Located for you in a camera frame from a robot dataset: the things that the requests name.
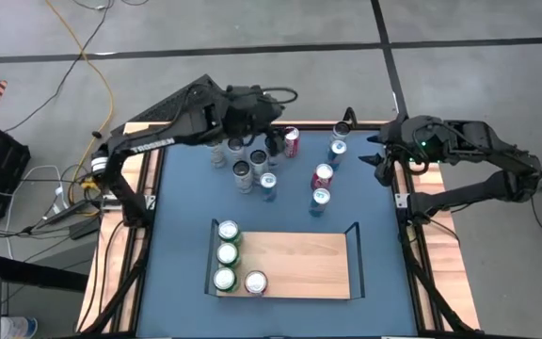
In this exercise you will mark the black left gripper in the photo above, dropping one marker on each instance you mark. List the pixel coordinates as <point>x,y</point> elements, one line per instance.
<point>247,113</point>

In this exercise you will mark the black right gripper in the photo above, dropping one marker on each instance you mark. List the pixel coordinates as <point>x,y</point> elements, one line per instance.
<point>412,139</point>

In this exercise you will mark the red Coca-Cola can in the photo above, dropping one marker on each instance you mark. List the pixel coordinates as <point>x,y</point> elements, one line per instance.
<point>323,176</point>
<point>256,282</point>
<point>292,143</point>

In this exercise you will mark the blue silver Red Bull can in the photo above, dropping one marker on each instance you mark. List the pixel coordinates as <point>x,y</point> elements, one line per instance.
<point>320,200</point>
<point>336,153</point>
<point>268,186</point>

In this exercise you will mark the white Celsius can pineapple print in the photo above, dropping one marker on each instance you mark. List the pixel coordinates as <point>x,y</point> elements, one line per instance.
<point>243,179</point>

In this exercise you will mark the green Sprite soda can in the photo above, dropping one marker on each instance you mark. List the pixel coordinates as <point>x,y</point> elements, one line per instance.
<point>227,254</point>
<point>225,279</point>
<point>228,230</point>

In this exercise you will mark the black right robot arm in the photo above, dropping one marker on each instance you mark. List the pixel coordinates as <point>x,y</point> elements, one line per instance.
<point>468,192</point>

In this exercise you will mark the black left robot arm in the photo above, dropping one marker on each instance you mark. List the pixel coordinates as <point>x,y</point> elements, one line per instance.
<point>158,139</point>

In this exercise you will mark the black perforated computer case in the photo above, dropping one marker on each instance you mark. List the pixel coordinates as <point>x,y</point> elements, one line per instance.
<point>167,106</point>

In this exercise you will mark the black power brick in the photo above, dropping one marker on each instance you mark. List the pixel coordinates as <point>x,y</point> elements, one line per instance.
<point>85,228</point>

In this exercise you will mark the black crate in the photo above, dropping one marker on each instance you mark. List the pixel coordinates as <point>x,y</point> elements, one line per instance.
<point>3,174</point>

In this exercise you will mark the black base beam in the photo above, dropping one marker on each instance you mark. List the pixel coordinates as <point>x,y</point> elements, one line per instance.
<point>31,273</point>

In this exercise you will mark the white blue object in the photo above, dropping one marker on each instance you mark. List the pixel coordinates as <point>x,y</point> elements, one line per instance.
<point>19,327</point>

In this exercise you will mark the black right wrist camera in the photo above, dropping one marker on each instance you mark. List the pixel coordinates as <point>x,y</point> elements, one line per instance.
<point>384,174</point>

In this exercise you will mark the black table frame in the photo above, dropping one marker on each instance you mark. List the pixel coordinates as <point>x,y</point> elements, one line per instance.
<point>315,127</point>

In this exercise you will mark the wooden shelf black metal frame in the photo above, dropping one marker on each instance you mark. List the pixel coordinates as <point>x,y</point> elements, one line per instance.
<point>299,263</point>

